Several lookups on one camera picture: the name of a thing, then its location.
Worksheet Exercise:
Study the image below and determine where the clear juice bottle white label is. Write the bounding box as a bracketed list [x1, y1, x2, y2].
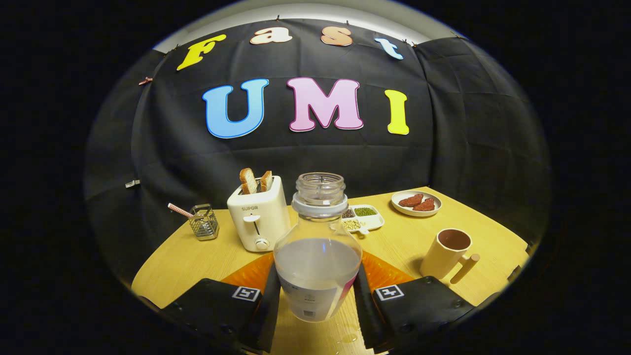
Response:
[274, 172, 363, 323]

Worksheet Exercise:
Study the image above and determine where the black backdrop cloth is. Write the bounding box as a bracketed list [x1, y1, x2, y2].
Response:
[84, 19, 550, 286]

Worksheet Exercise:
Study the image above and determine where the white round plate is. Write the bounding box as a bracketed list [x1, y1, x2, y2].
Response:
[391, 190, 443, 217]

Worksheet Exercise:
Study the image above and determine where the metal wire basket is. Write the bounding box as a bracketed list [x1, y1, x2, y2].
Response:
[189, 204, 220, 241]

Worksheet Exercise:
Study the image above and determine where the wooden table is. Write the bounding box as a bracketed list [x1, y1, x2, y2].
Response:
[131, 186, 530, 355]

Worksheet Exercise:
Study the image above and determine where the white toaster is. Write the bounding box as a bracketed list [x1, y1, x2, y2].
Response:
[227, 176, 291, 253]

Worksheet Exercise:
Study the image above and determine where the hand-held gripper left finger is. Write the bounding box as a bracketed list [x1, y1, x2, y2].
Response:
[148, 251, 282, 354]

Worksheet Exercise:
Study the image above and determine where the white divided snack tray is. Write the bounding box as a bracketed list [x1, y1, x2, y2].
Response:
[341, 204, 385, 235]

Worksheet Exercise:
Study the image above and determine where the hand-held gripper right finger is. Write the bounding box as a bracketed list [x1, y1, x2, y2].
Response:
[352, 250, 476, 354]

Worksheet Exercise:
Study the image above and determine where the beige cup with wooden handle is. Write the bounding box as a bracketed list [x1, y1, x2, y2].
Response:
[420, 228, 480, 285]

